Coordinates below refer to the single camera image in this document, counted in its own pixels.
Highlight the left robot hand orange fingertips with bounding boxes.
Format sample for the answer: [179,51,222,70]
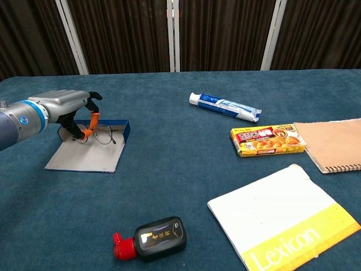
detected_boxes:
[28,89,104,141]

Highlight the wire-frame eyeglasses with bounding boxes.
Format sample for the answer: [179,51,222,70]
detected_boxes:
[72,123,118,146]

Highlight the blue box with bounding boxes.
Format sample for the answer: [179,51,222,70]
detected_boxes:
[44,119,131,174]

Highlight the dark curtain partition panel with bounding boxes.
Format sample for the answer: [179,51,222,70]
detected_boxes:
[60,0,174,76]
[173,0,283,73]
[267,0,361,71]
[0,0,82,81]

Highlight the blue felt table cloth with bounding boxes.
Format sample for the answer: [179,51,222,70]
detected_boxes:
[0,68,361,271]

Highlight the white blue toothpaste tube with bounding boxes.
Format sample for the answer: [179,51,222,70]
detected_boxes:
[188,92,262,123]

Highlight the black ink bottle red cap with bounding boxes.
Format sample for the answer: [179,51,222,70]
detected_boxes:
[112,216,188,263]

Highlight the yellow curry roux box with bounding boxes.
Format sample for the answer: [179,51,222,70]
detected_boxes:
[230,123,307,158]

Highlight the white yellow Lexicon book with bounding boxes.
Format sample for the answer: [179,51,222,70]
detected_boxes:
[207,163,361,271]

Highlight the brown spiral notebook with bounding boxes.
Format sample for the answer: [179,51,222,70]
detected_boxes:
[293,118,361,174]

